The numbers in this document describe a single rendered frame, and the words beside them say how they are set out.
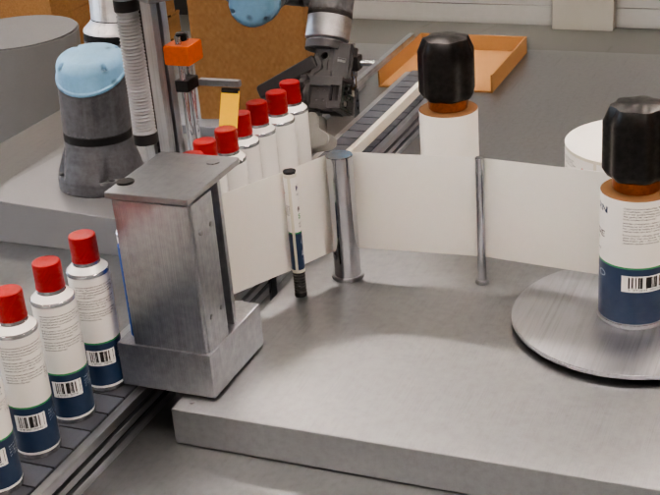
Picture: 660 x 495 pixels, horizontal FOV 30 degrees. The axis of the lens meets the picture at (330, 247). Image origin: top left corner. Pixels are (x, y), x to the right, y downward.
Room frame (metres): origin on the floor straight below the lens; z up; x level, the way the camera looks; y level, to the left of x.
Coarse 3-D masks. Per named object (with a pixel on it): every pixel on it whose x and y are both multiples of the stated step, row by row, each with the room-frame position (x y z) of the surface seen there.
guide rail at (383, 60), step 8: (400, 40) 2.51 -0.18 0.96; (408, 40) 2.52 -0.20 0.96; (392, 48) 2.46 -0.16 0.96; (400, 48) 2.48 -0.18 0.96; (384, 56) 2.41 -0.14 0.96; (392, 56) 2.43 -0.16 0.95; (376, 64) 2.36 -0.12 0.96; (384, 64) 2.39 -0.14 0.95; (368, 72) 2.31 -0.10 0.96; (360, 80) 2.27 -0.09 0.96
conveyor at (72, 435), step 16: (416, 80) 2.49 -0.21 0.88; (384, 96) 2.40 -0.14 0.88; (400, 96) 2.39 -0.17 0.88; (368, 112) 2.31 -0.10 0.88; (384, 112) 2.30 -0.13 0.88; (352, 128) 2.22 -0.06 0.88; (368, 128) 2.22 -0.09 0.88; (128, 384) 1.34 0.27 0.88; (96, 400) 1.31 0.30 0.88; (112, 400) 1.30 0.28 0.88; (96, 416) 1.27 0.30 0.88; (64, 432) 1.24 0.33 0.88; (80, 432) 1.24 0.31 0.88; (64, 448) 1.21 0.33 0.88; (32, 464) 1.18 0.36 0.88; (48, 464) 1.18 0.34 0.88; (32, 480) 1.15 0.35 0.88
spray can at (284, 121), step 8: (280, 88) 1.86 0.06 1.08; (272, 96) 1.83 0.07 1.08; (280, 96) 1.83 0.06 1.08; (272, 104) 1.83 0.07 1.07; (280, 104) 1.83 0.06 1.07; (272, 112) 1.83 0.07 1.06; (280, 112) 1.83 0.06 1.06; (288, 112) 1.85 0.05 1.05; (272, 120) 1.83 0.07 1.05; (280, 120) 1.82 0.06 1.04; (288, 120) 1.83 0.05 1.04; (280, 128) 1.82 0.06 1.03; (288, 128) 1.82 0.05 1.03; (280, 136) 1.82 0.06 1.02; (288, 136) 1.82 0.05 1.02; (296, 136) 1.84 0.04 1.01; (280, 144) 1.82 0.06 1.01; (288, 144) 1.82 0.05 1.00; (296, 144) 1.84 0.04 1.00; (280, 152) 1.82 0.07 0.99; (288, 152) 1.82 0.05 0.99; (296, 152) 1.83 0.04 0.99; (280, 160) 1.82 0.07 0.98; (288, 160) 1.82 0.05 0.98; (296, 160) 1.83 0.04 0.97; (280, 168) 1.82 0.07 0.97
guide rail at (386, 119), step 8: (416, 88) 2.33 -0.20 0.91; (408, 96) 2.28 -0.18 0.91; (416, 96) 2.33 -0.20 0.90; (400, 104) 2.24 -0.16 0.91; (408, 104) 2.28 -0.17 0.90; (392, 112) 2.20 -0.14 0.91; (400, 112) 2.24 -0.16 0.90; (384, 120) 2.16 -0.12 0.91; (392, 120) 2.20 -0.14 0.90; (376, 128) 2.12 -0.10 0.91; (384, 128) 2.16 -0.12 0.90; (360, 136) 2.08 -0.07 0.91; (368, 136) 2.08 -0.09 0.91; (376, 136) 2.12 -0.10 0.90; (352, 144) 2.04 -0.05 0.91; (360, 144) 2.05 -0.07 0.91; (368, 144) 2.08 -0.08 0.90
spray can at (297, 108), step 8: (288, 80) 1.90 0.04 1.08; (296, 80) 1.90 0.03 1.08; (288, 88) 1.88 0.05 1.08; (296, 88) 1.88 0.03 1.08; (288, 96) 1.88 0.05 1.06; (296, 96) 1.88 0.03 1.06; (288, 104) 1.88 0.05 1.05; (296, 104) 1.88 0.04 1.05; (304, 104) 1.89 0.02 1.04; (296, 112) 1.87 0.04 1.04; (304, 112) 1.88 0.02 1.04; (296, 120) 1.87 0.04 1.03; (304, 120) 1.88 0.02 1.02; (296, 128) 1.87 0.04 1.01; (304, 128) 1.87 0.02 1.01; (304, 136) 1.87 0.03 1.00; (304, 144) 1.87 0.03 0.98; (304, 152) 1.87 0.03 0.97; (304, 160) 1.87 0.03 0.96
